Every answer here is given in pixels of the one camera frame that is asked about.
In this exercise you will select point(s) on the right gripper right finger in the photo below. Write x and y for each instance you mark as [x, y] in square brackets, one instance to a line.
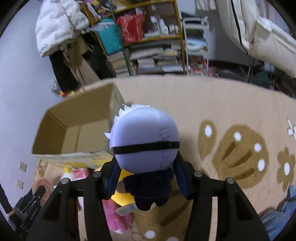
[236, 218]

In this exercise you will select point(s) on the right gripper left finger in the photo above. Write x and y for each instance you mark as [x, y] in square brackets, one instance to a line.
[58, 219]

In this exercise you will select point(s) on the pink tissue pack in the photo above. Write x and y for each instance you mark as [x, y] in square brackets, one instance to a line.
[79, 174]

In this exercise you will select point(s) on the pink plush bear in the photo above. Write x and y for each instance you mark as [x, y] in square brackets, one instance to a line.
[116, 223]

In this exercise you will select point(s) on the yellow plush toy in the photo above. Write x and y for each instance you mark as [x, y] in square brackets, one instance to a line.
[120, 197]

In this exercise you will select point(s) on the white-haired blindfolded plush doll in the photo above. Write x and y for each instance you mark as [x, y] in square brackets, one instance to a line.
[145, 143]

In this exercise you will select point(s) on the blue jeans leg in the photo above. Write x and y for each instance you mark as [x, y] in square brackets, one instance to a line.
[275, 220]

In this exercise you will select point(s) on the brown cardboard box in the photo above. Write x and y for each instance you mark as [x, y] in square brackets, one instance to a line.
[72, 133]

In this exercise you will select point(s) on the beige paw-print rug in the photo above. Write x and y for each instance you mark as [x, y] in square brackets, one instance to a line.
[227, 129]

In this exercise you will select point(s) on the beige hanging garment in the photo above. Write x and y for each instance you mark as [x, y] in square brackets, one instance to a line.
[79, 67]

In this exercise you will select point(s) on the stack of books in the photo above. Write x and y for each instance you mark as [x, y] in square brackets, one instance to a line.
[162, 58]

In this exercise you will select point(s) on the cream hanging coat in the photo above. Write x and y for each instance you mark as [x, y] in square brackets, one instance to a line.
[259, 37]

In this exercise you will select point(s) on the white rolling cart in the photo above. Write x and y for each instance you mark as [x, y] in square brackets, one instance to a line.
[196, 33]

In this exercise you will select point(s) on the teal storage bag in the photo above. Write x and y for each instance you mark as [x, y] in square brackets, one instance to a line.
[106, 30]

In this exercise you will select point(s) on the white puffer jacket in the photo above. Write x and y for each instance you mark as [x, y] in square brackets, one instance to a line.
[58, 24]

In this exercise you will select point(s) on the wooden bookshelf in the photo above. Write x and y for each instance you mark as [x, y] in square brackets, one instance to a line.
[162, 22]

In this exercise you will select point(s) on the red patterned bag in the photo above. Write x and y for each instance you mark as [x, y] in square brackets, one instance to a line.
[131, 26]

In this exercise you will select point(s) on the lower wall socket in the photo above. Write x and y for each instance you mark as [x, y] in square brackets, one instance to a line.
[19, 184]

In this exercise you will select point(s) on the wall socket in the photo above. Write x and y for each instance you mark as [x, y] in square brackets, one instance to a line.
[19, 184]
[22, 167]

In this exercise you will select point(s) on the upper wall socket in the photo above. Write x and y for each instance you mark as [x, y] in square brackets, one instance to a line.
[22, 167]

